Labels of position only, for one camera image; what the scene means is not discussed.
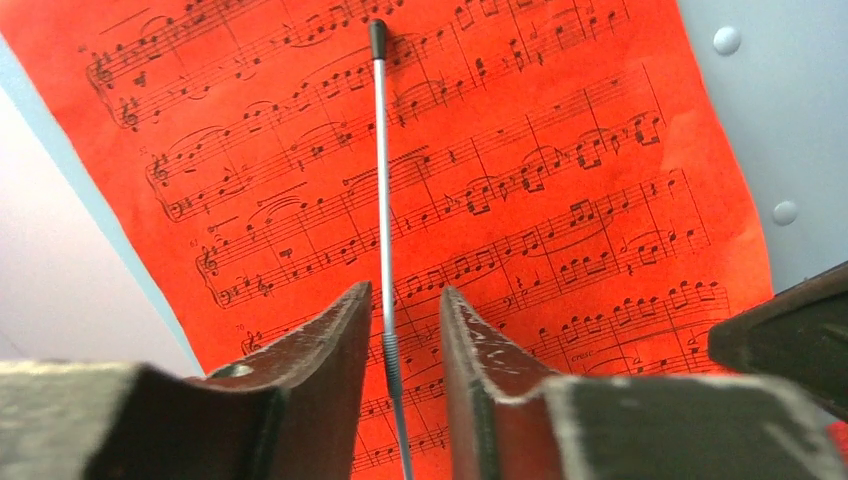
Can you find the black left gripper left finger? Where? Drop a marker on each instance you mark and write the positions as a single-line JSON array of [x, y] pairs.
[[286, 411]]

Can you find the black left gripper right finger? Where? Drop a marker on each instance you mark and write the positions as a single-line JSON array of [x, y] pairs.
[[512, 417]]

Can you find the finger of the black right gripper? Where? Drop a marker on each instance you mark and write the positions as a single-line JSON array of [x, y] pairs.
[[799, 335]]

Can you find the red sheet music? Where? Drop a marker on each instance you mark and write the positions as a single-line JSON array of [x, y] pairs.
[[411, 199]]

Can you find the light blue music stand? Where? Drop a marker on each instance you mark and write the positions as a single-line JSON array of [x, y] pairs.
[[762, 132]]

